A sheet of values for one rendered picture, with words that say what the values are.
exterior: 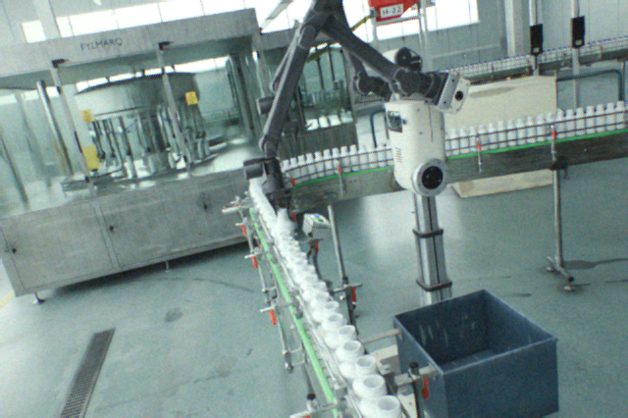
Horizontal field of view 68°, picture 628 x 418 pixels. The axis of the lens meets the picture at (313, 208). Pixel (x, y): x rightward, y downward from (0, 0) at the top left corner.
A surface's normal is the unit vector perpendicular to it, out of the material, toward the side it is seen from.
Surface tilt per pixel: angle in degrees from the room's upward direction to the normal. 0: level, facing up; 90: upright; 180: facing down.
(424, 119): 90
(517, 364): 90
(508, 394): 90
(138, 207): 90
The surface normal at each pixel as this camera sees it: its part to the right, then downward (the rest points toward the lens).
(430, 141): 0.26, 0.41
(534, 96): -0.07, 0.29
